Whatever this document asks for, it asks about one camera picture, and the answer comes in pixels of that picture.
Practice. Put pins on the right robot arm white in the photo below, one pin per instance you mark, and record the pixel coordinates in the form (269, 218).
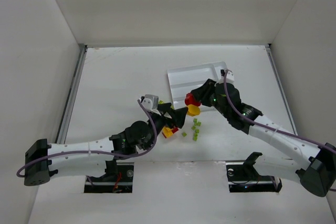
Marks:
(307, 163)

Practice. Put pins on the yellow and red lego stack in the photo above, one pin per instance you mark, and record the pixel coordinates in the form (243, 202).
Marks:
(168, 132)

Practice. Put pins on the red lego piece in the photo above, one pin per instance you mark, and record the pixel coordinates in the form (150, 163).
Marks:
(190, 100)

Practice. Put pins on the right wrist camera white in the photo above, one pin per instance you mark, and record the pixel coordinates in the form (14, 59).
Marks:
(228, 74)

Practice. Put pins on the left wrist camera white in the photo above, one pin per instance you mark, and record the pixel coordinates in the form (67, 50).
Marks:
(151, 100)

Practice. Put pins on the left aluminium rail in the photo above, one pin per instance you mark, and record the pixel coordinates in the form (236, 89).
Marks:
(71, 97)

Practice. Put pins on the right aluminium rail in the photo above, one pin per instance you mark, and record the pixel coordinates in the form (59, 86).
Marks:
(284, 98)

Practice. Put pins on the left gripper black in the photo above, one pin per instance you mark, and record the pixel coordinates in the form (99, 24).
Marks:
(166, 116)

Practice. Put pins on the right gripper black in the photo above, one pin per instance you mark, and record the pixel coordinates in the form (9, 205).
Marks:
(207, 94)

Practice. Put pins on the white divided tray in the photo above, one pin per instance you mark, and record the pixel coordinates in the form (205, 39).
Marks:
(183, 80)

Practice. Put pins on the yellow rounded lego piece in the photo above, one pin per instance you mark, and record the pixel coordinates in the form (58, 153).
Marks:
(193, 110)

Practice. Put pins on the aluminium rail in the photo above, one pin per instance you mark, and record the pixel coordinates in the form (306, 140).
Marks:
(71, 97)
(284, 98)

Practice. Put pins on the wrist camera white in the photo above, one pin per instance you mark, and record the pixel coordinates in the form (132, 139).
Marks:
(151, 100)
(228, 74)

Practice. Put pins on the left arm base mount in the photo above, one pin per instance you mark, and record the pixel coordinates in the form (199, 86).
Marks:
(120, 181)

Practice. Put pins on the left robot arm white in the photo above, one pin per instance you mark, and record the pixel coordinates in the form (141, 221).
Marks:
(45, 161)

